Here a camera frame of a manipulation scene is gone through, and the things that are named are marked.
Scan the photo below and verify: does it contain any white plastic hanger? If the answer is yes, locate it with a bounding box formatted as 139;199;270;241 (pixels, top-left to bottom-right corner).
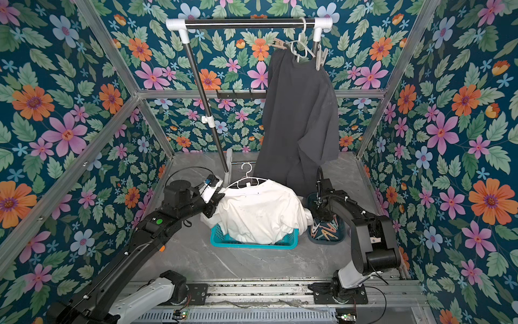
226;162;267;189
285;17;316;63

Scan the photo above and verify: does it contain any white garment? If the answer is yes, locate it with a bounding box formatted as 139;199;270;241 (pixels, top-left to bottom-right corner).
200;180;313;245

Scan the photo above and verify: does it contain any dark grey t-shirt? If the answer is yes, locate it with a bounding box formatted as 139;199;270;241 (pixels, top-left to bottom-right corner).
254;49;339;197

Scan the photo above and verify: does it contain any white clothespin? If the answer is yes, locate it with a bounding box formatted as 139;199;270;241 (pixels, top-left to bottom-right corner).
315;43;329;71

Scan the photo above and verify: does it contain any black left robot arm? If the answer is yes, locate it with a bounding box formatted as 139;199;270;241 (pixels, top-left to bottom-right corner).
47;173;225;323

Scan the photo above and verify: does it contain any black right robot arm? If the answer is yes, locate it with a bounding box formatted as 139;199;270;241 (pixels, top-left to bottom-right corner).
307;167;401;298

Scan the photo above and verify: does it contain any dark teal clothespin tray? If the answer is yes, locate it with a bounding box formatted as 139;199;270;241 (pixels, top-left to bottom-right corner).
306;193;346;245

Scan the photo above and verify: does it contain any teal laundry basket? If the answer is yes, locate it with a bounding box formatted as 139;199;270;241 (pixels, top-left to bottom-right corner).
209;222;300;250

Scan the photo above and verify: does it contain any white steel clothes rack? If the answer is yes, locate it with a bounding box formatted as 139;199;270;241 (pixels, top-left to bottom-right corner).
165;18;333;176

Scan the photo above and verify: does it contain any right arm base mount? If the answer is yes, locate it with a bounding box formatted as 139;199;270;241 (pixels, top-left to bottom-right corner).
308;282;368;305

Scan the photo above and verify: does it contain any black wall hook rail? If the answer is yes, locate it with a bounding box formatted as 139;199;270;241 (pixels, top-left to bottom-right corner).
216;90;267;100

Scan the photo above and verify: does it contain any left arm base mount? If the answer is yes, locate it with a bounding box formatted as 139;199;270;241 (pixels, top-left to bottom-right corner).
159;283;209;307

